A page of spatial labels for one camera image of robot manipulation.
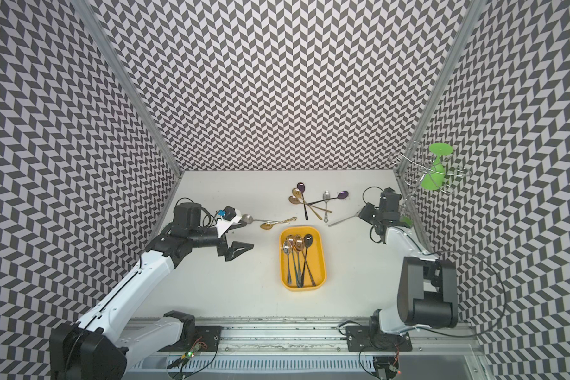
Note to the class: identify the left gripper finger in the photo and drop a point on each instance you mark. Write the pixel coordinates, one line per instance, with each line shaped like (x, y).
(231, 252)
(234, 226)

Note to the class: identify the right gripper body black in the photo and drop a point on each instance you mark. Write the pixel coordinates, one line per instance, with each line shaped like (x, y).
(370, 214)

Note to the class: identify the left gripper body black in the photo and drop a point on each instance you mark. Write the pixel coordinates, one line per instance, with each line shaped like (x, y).
(206, 237)

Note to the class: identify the silver spoon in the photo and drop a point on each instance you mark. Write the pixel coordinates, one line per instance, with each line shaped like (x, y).
(246, 218)
(326, 196)
(343, 220)

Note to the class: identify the ornate gold small spoon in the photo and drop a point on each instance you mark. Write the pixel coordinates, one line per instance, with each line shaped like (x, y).
(269, 224)

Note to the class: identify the silver spoon ornate handle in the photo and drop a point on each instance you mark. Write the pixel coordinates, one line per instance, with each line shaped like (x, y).
(287, 252)

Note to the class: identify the rose gold spoon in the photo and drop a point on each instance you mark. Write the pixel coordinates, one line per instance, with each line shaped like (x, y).
(294, 200)

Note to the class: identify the yellow storage box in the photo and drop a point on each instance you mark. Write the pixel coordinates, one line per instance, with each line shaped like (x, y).
(316, 259)

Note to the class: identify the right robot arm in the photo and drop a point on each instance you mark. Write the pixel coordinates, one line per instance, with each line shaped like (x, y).
(427, 294)

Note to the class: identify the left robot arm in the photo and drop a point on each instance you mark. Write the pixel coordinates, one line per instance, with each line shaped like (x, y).
(96, 346)

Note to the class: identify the silver spoon upright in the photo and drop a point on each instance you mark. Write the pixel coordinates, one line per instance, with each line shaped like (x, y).
(326, 196)

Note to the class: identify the purple spoon long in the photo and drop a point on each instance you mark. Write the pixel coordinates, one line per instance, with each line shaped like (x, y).
(301, 187)

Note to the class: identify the chrome cup holder rack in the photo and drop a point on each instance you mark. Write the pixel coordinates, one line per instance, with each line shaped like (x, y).
(458, 174)

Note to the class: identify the green plastic goblet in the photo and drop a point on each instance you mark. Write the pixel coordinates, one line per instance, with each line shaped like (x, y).
(432, 177)

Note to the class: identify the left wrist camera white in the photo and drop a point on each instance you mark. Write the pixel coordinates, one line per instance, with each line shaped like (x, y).
(226, 218)

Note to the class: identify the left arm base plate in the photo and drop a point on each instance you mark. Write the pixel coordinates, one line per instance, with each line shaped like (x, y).
(208, 337)

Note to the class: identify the aluminium rail frame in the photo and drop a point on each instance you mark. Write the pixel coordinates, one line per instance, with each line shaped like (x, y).
(311, 345)

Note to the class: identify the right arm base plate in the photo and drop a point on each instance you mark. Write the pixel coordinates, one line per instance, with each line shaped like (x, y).
(361, 338)

